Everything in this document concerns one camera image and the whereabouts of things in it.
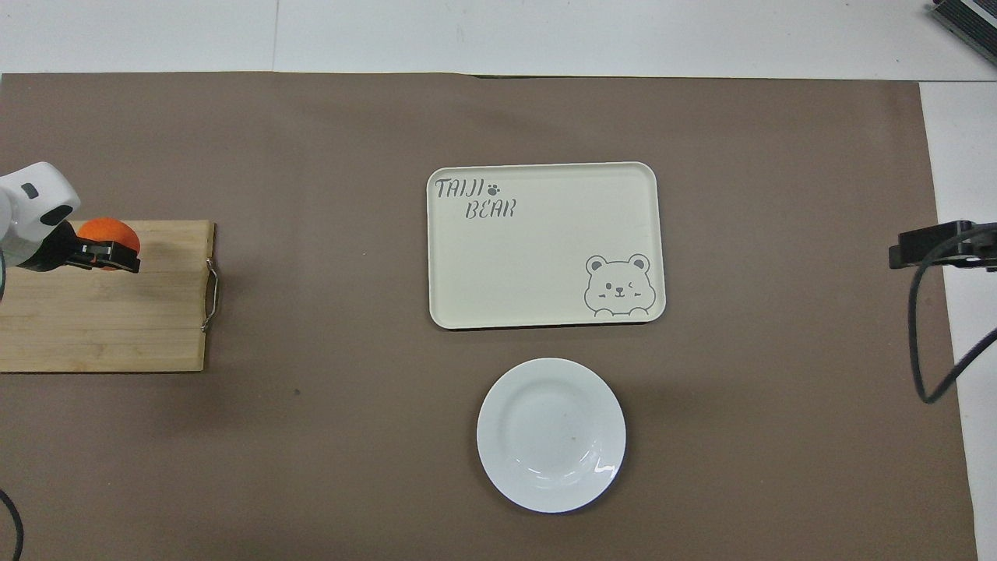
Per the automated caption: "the black cable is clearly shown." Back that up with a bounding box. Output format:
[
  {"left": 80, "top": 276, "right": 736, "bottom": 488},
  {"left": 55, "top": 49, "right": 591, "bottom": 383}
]
[
  {"left": 909, "top": 224, "right": 997, "bottom": 405},
  {"left": 0, "top": 489, "right": 25, "bottom": 561}
]

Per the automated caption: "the orange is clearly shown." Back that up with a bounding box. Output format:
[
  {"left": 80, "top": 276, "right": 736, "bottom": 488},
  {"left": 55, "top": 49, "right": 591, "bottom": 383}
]
[{"left": 79, "top": 219, "right": 142, "bottom": 274}]

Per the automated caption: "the wooden cutting board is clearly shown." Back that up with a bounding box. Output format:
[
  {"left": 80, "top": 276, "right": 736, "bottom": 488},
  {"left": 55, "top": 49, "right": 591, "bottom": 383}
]
[{"left": 0, "top": 220, "right": 220, "bottom": 373}]

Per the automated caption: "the cream tray with bear print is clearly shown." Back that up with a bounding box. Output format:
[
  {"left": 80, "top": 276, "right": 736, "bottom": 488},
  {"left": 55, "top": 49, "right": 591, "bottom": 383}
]
[{"left": 426, "top": 161, "right": 668, "bottom": 330}]

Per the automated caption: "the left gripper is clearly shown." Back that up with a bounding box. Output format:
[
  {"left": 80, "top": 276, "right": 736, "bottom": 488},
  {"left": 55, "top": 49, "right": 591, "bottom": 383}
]
[{"left": 15, "top": 221, "right": 99, "bottom": 273}]

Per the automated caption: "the white round plate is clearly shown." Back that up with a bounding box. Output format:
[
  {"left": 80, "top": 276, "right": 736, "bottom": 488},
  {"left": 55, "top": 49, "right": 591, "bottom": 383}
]
[{"left": 476, "top": 358, "right": 628, "bottom": 515}]

